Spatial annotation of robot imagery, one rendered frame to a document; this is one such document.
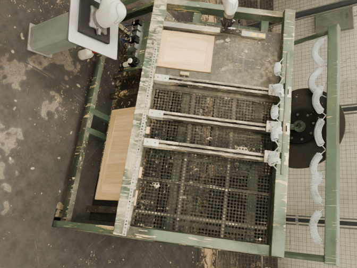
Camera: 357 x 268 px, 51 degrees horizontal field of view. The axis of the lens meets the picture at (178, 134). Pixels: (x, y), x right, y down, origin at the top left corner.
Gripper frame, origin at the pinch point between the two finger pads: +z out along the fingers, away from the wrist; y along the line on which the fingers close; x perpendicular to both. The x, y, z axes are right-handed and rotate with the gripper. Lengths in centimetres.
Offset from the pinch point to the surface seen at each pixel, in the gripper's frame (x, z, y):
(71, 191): -154, 53, -119
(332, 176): -116, 21, 104
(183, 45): -13.4, 15.2, -35.6
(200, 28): 5.0, 12.8, -22.2
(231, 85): -49, 10, 11
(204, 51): -16.2, 15.2, -16.2
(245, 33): 5.7, 12.8, 19.7
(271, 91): -52, 6, 45
